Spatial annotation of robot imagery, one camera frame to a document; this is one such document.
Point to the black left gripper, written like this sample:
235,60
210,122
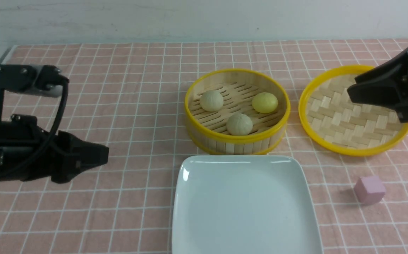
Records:
22,142

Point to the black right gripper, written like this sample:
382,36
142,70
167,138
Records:
384,86

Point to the yellow steamed bun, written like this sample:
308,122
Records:
265,103

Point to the beige steamed bun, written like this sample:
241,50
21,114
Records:
239,125
211,100

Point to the beige steamed bun front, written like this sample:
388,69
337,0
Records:
239,125

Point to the white square plate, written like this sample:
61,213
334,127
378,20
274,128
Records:
250,204

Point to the yellow-rimmed woven steamer lid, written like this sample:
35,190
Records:
330,118

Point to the pink checkered tablecloth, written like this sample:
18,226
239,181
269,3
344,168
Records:
129,96

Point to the pink cube block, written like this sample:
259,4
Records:
369,190

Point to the yellow-rimmed bamboo steamer basket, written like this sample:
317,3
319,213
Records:
208,129

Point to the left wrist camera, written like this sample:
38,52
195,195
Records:
34,80

